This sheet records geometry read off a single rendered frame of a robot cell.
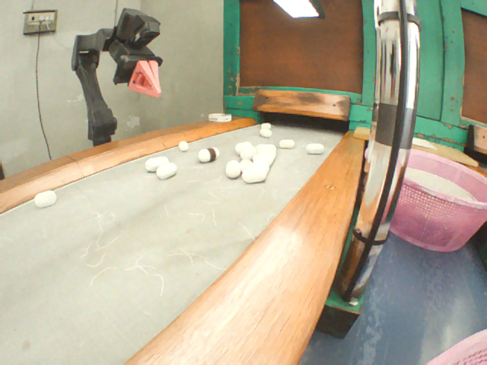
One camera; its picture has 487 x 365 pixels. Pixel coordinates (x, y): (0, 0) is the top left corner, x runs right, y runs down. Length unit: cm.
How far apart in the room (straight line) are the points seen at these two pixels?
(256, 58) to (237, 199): 63
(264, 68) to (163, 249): 69
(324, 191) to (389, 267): 14
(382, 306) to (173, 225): 22
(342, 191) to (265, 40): 66
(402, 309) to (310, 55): 67
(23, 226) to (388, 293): 41
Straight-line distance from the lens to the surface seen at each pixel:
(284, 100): 68
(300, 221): 16
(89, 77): 78
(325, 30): 74
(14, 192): 38
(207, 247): 17
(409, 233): 34
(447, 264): 35
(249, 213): 21
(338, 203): 19
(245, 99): 80
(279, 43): 78
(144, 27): 47
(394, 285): 27
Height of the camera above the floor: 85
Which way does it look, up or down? 23 degrees down
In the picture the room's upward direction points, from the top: straight up
